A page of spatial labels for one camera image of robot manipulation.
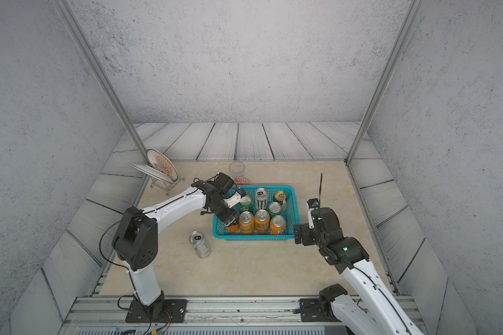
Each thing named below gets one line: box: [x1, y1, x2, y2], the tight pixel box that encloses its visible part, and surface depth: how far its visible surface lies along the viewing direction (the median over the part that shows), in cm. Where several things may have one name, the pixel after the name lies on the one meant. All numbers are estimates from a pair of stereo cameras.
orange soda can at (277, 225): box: [269, 214, 287, 236], surface depth 86 cm
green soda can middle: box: [268, 201, 283, 220], surface depth 89 cm
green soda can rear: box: [239, 194, 254, 215], surface depth 92 cm
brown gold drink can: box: [274, 190, 287, 201], surface depth 94 cm
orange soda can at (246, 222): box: [238, 210, 255, 234], surface depth 87 cm
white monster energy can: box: [254, 187, 269, 211], surface depth 91 cm
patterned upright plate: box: [146, 148, 179, 182], surface depth 106 cm
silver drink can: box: [188, 230, 212, 259], surface depth 79 cm
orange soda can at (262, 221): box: [254, 208, 271, 234], surface depth 88 cm
